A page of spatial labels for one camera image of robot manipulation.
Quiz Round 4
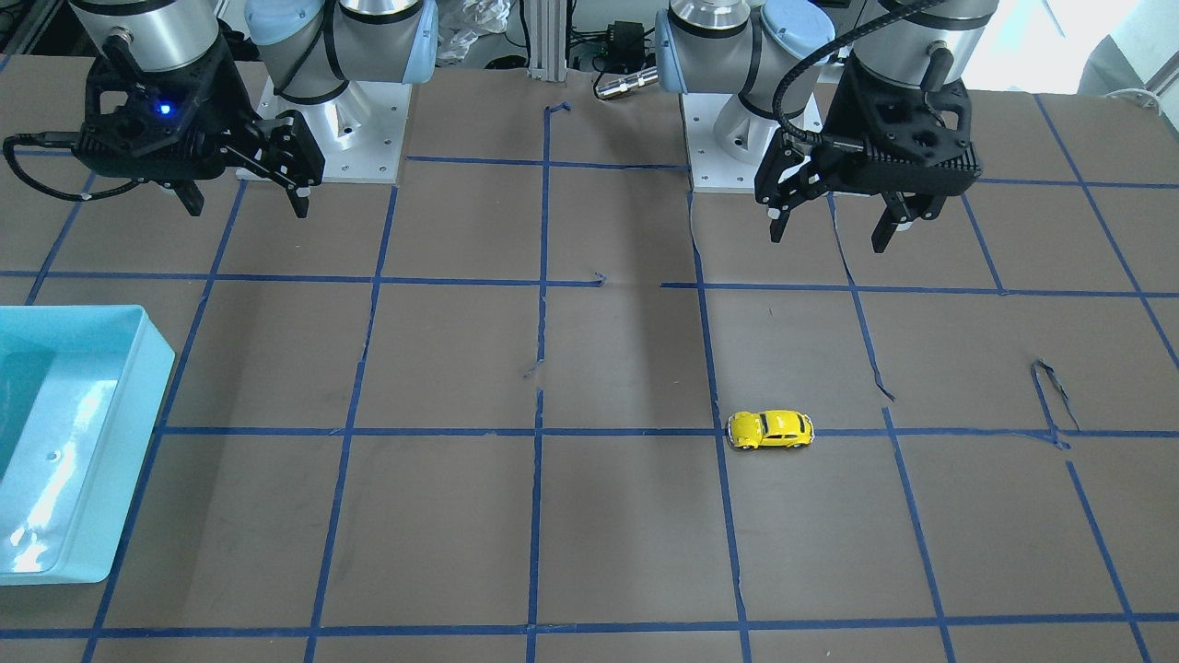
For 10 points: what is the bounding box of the turquoise plastic bin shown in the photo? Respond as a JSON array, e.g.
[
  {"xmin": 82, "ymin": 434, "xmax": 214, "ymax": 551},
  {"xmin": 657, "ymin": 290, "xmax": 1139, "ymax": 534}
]
[{"xmin": 1, "ymin": 306, "xmax": 174, "ymax": 587}]

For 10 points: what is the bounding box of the silver metal connector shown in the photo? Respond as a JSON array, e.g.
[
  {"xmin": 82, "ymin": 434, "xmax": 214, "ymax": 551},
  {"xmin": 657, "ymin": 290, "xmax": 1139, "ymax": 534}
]
[{"xmin": 593, "ymin": 66, "xmax": 660, "ymax": 101}]

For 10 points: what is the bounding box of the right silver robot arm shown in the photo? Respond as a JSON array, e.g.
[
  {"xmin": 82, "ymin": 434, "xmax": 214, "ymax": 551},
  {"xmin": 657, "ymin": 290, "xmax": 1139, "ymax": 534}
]
[{"xmin": 70, "ymin": 1, "xmax": 439, "ymax": 218}]

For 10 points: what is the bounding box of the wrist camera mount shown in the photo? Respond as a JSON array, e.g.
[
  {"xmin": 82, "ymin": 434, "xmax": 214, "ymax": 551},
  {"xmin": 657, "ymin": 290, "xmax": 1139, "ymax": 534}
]
[
  {"xmin": 71, "ymin": 35, "xmax": 257, "ymax": 180},
  {"xmin": 824, "ymin": 42, "xmax": 984, "ymax": 196}
]

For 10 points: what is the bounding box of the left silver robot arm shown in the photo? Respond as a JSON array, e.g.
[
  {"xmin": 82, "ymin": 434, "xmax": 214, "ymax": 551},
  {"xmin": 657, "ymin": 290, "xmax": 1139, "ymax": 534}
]
[{"xmin": 654, "ymin": 1, "xmax": 997, "ymax": 252}]

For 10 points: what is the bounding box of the aluminium frame post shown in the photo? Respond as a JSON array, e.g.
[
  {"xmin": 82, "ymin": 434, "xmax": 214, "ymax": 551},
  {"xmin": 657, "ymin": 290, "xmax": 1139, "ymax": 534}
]
[{"xmin": 519, "ymin": 0, "xmax": 571, "ymax": 84}]

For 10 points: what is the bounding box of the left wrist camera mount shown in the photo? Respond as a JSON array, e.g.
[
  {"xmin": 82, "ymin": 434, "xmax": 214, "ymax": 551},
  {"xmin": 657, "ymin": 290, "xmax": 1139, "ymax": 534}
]
[{"xmin": 824, "ymin": 42, "xmax": 984, "ymax": 196}]

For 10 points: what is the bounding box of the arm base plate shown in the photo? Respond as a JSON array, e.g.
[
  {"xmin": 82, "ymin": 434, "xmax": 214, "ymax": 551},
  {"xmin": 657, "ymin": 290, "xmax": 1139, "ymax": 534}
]
[
  {"xmin": 257, "ymin": 80, "xmax": 415, "ymax": 185},
  {"xmin": 681, "ymin": 94, "xmax": 778, "ymax": 193}
]

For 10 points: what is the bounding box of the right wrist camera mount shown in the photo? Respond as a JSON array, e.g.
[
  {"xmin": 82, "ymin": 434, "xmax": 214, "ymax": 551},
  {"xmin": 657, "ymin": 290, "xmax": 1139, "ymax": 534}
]
[{"xmin": 71, "ymin": 35, "xmax": 257, "ymax": 180}]

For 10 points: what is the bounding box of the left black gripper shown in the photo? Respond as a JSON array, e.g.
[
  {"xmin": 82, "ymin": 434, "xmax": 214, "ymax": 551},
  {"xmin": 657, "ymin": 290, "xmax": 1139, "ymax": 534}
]
[{"xmin": 755, "ymin": 129, "xmax": 949, "ymax": 252}]

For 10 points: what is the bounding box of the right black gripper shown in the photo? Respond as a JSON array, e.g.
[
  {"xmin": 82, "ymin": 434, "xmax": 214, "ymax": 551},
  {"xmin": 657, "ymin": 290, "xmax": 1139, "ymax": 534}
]
[{"xmin": 174, "ymin": 110, "xmax": 325, "ymax": 219}]

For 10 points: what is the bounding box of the yellow toy beetle car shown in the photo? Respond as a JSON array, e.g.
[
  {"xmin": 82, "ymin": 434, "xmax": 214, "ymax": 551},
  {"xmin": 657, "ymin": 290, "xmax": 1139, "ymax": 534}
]
[{"xmin": 725, "ymin": 411, "xmax": 814, "ymax": 449}]

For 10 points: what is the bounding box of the black power adapter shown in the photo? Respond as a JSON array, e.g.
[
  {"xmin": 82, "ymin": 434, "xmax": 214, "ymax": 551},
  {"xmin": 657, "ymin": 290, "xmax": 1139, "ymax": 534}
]
[{"xmin": 602, "ymin": 20, "xmax": 646, "ymax": 73}]

